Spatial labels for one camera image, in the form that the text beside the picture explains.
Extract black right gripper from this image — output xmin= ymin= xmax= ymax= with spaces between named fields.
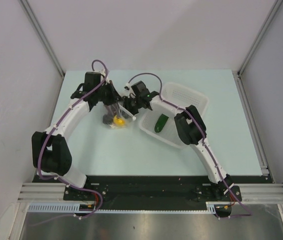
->
xmin=118 ymin=95 xmax=143 ymax=120

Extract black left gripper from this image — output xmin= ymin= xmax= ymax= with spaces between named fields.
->
xmin=94 ymin=80 xmax=124 ymax=106

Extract clear zip top bag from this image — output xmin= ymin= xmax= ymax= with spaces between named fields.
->
xmin=104 ymin=103 xmax=137 ymax=129

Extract dark round fake fruit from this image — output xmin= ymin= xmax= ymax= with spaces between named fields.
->
xmin=102 ymin=114 xmax=114 ymax=125

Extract green fake vegetable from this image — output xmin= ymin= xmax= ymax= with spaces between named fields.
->
xmin=154 ymin=114 xmax=169 ymax=133

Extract yellow fake fruit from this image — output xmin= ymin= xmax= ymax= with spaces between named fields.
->
xmin=113 ymin=115 xmax=126 ymax=128

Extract dark purple fake grapes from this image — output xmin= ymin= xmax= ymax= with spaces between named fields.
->
xmin=105 ymin=105 xmax=119 ymax=116

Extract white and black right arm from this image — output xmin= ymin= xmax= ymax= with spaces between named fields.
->
xmin=123 ymin=81 xmax=234 ymax=201

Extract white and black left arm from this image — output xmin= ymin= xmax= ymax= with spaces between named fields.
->
xmin=31 ymin=70 xmax=121 ymax=200

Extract white perforated plastic basket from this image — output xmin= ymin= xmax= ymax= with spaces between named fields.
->
xmin=139 ymin=82 xmax=209 ymax=149

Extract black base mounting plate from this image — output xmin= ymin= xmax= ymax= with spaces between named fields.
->
xmin=62 ymin=175 xmax=273 ymax=202

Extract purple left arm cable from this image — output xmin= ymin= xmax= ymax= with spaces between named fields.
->
xmin=36 ymin=59 xmax=111 ymax=222

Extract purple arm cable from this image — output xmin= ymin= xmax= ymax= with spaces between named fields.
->
xmin=36 ymin=59 xmax=111 ymax=222
xmin=127 ymin=72 xmax=253 ymax=217

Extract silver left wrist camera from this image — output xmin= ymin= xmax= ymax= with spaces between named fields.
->
xmin=99 ymin=68 xmax=110 ymax=75

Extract aluminium left corner post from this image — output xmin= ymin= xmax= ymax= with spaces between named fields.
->
xmin=18 ymin=0 xmax=66 ymax=80

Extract aluminium corner post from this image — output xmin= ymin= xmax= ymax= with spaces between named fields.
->
xmin=18 ymin=0 xmax=66 ymax=80
xmin=236 ymin=0 xmax=283 ymax=77

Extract white slotted cable duct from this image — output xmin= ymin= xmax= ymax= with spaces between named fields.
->
xmin=27 ymin=202 xmax=216 ymax=215

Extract aluminium front frame rail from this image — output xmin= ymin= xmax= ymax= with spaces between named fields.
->
xmin=18 ymin=183 xmax=283 ymax=204

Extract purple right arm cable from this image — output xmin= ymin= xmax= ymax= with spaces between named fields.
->
xmin=127 ymin=72 xmax=253 ymax=217

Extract aluminium right corner post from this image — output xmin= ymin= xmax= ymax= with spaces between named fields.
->
xmin=236 ymin=0 xmax=283 ymax=77

